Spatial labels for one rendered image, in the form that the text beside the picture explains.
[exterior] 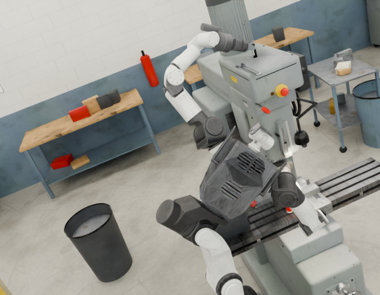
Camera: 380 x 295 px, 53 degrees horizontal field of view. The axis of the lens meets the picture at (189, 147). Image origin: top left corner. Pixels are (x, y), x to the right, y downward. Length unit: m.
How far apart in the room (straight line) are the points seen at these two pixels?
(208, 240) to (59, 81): 4.79
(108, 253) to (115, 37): 3.46
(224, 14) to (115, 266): 2.57
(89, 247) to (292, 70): 2.49
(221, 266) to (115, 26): 4.71
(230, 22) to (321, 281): 1.47
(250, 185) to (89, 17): 4.79
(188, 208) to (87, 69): 4.68
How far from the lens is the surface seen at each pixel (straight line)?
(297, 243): 2.34
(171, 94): 1.72
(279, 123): 2.04
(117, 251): 3.78
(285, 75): 1.87
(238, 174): 1.59
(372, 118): 4.44
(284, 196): 1.73
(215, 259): 1.85
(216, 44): 1.83
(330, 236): 2.41
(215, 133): 1.67
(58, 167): 6.23
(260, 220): 2.42
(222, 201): 1.63
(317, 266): 2.37
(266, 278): 3.08
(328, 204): 2.33
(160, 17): 6.15
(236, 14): 2.14
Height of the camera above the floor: 2.45
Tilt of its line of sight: 26 degrees down
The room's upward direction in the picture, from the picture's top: 20 degrees counter-clockwise
